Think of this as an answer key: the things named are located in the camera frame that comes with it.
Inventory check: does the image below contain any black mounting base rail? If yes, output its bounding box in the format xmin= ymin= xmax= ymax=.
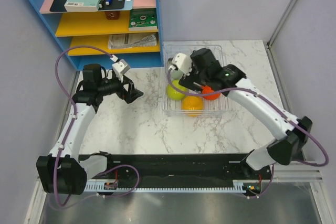
xmin=96 ymin=153 xmax=271 ymax=189

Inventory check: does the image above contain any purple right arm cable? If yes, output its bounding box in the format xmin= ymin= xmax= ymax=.
xmin=166 ymin=66 xmax=329 ymax=199

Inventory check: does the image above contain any brown small box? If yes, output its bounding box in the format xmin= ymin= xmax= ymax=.
xmin=105 ymin=10 xmax=120 ymax=20

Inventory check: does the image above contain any red-orange bowl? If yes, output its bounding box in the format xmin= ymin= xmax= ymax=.
xmin=202 ymin=86 xmax=220 ymax=101

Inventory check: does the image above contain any folded newspaper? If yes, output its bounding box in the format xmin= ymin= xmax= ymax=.
xmin=108 ymin=33 xmax=158 ymax=49

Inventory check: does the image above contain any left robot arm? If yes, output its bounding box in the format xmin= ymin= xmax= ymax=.
xmin=36 ymin=60 xmax=143 ymax=195

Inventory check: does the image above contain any green circuit board box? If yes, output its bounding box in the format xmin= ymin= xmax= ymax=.
xmin=129 ymin=8 xmax=158 ymax=31

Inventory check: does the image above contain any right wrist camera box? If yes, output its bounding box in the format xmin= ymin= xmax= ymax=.
xmin=172 ymin=52 xmax=192 ymax=76

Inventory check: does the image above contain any mint green flower bowl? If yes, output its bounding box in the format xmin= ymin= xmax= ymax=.
xmin=167 ymin=58 xmax=183 ymax=80

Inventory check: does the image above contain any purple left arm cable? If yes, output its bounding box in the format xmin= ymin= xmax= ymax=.
xmin=48 ymin=45 xmax=140 ymax=210

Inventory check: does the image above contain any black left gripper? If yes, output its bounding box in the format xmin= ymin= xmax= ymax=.
xmin=97 ymin=73 xmax=143 ymax=104

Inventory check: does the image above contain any yellow-orange bowl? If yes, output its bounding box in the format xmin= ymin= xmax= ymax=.
xmin=181 ymin=96 xmax=204 ymax=117

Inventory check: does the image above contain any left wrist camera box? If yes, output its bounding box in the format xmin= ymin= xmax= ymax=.
xmin=112 ymin=59 xmax=131 ymax=82

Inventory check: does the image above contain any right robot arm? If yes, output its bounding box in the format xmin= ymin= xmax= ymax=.
xmin=172 ymin=48 xmax=312 ymax=179

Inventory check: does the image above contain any lime green bowl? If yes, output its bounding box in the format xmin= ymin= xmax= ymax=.
xmin=166 ymin=80 xmax=188 ymax=101

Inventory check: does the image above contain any white wire dish rack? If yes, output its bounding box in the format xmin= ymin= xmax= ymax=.
xmin=161 ymin=44 xmax=231 ymax=117

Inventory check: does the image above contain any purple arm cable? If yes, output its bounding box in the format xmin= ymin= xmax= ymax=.
xmin=166 ymin=66 xmax=329 ymax=199
xmin=48 ymin=45 xmax=140 ymax=210

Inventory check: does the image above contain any blue shelf unit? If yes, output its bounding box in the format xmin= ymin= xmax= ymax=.
xmin=29 ymin=0 xmax=163 ymax=70

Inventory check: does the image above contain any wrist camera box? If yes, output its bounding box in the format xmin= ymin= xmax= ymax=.
xmin=172 ymin=52 xmax=192 ymax=76
xmin=112 ymin=59 xmax=131 ymax=82

